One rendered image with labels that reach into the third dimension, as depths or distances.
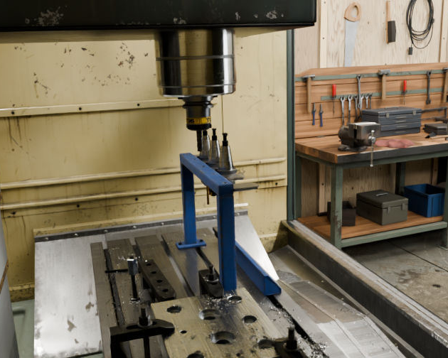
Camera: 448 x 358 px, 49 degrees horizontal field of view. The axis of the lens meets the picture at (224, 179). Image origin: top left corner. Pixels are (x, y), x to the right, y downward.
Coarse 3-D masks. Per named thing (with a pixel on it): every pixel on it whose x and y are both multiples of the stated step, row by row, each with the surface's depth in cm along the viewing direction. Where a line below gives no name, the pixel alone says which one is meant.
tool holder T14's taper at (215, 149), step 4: (216, 140) 149; (212, 144) 149; (216, 144) 149; (212, 148) 149; (216, 148) 149; (212, 152) 149; (216, 152) 149; (208, 156) 151; (212, 156) 150; (216, 156) 149; (208, 160) 151; (212, 160) 150; (216, 160) 150
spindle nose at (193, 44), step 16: (160, 32) 92; (176, 32) 90; (192, 32) 90; (208, 32) 90; (224, 32) 92; (160, 48) 93; (176, 48) 91; (192, 48) 90; (208, 48) 91; (224, 48) 93; (160, 64) 94; (176, 64) 91; (192, 64) 91; (208, 64) 91; (224, 64) 93; (160, 80) 95; (176, 80) 92; (192, 80) 92; (208, 80) 92; (224, 80) 94; (176, 96) 94; (192, 96) 93
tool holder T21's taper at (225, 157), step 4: (220, 148) 140; (224, 148) 139; (228, 148) 139; (220, 152) 140; (224, 152) 139; (228, 152) 139; (220, 156) 140; (224, 156) 139; (228, 156) 139; (220, 160) 140; (224, 160) 139; (228, 160) 139; (232, 160) 140; (220, 164) 140; (224, 164) 139; (228, 164) 139; (232, 164) 140; (220, 168) 140; (224, 168) 139; (228, 168) 139; (232, 168) 140
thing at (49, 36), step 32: (0, 0) 75; (32, 0) 77; (64, 0) 78; (96, 0) 79; (128, 0) 81; (160, 0) 82; (192, 0) 84; (224, 0) 85; (256, 0) 87; (288, 0) 88; (0, 32) 77; (32, 32) 80; (64, 32) 83; (96, 32) 86; (128, 32) 90; (256, 32) 107
